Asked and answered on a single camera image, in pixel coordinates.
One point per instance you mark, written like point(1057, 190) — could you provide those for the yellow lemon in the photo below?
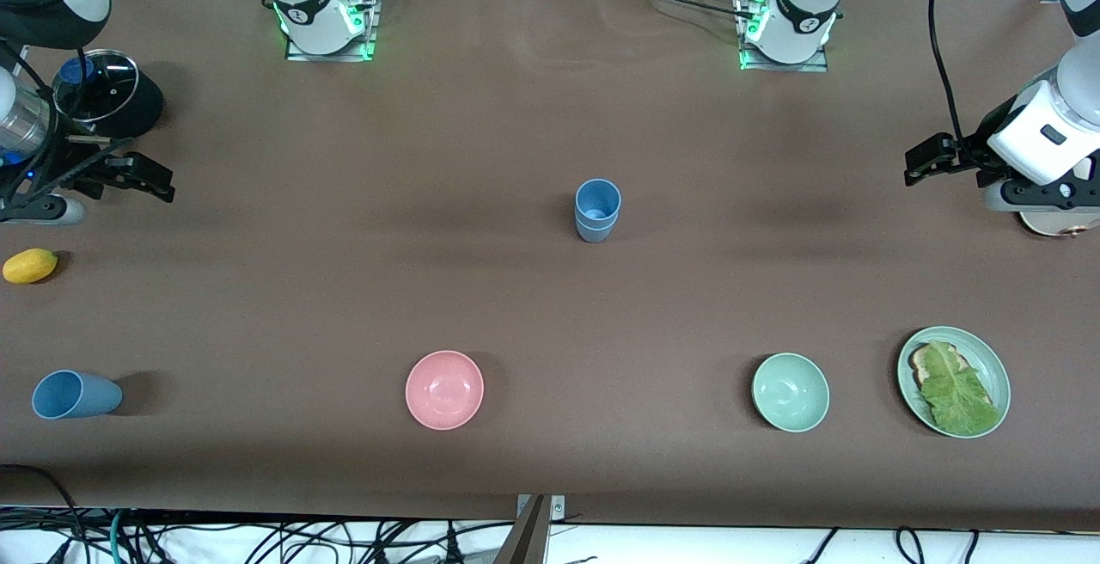
point(30, 266)

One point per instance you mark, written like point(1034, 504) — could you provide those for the grey metal bar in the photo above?
point(526, 542)

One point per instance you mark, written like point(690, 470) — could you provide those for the green lettuce leaf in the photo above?
point(958, 392)

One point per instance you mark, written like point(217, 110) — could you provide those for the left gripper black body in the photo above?
point(968, 154)

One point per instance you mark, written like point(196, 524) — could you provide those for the pale green bowl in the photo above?
point(791, 392)

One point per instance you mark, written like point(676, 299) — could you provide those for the pale green plate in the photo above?
point(997, 366)

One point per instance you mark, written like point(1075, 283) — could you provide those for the blue plastic cup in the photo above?
point(595, 236)
point(597, 199)
point(77, 395)

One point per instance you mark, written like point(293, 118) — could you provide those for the pink bowl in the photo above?
point(444, 389)

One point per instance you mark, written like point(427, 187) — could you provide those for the small metal bracket plate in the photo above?
point(557, 508)

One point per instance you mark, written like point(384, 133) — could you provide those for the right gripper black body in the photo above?
point(79, 168)

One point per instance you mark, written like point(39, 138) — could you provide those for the toast bread slice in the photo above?
point(919, 366)

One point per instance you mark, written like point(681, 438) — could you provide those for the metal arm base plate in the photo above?
point(812, 65)
point(296, 52)

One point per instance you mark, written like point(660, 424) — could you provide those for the glass lid blue knob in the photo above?
point(99, 87)

